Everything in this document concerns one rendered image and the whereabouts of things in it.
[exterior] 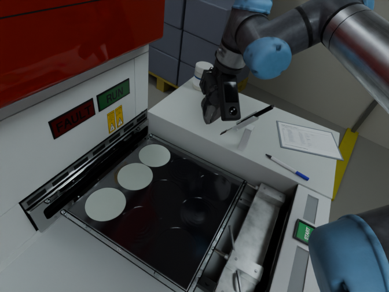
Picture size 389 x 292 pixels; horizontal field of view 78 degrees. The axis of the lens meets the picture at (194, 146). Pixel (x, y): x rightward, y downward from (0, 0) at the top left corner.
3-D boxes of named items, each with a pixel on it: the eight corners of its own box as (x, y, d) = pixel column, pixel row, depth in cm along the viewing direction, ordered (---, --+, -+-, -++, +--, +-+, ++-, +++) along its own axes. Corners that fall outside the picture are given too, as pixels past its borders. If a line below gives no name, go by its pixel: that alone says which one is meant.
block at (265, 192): (254, 195, 74) (258, 189, 72) (258, 188, 76) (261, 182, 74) (280, 208, 72) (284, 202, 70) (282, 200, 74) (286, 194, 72)
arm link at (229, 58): (256, 55, 55) (226, 54, 52) (248, 72, 59) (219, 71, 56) (243, 37, 59) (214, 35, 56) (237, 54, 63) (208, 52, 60)
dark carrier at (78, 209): (67, 210, 60) (66, 209, 60) (150, 137, 84) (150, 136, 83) (186, 290, 51) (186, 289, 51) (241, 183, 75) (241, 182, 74)
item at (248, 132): (226, 144, 76) (237, 110, 67) (230, 138, 79) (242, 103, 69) (243, 153, 74) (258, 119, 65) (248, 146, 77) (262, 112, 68)
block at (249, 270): (224, 266, 57) (227, 261, 55) (230, 254, 60) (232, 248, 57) (256, 285, 55) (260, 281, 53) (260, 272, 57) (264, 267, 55)
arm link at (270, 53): (313, 26, 38) (285, -4, 44) (246, 59, 41) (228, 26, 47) (314, 63, 44) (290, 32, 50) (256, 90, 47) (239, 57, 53)
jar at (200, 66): (189, 87, 98) (192, 65, 92) (197, 80, 103) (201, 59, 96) (204, 93, 96) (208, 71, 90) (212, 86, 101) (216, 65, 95)
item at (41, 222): (36, 230, 60) (24, 209, 54) (145, 137, 90) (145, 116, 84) (41, 233, 60) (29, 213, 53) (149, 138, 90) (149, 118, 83)
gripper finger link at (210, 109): (202, 112, 77) (210, 90, 70) (208, 126, 74) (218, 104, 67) (193, 113, 76) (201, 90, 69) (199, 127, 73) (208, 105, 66)
